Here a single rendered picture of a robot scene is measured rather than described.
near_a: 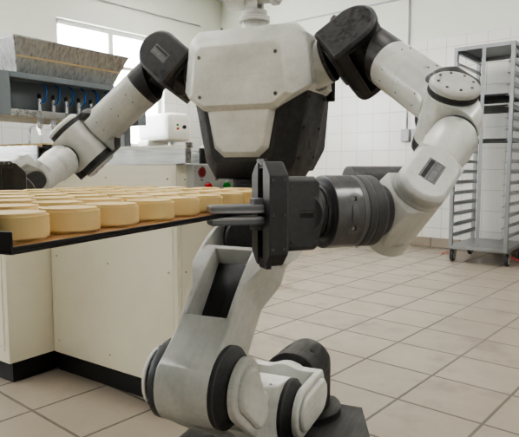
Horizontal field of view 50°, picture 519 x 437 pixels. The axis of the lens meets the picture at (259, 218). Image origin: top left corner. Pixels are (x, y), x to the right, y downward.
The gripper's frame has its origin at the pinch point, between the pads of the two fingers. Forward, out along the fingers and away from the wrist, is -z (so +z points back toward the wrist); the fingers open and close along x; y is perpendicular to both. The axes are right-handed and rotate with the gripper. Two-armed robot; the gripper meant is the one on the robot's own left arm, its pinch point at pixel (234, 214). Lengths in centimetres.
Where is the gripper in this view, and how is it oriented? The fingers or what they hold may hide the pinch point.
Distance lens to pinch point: 63.4
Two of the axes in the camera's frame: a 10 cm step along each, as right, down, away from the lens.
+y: 3.7, 0.8, -9.3
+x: 0.0, -10.0, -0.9
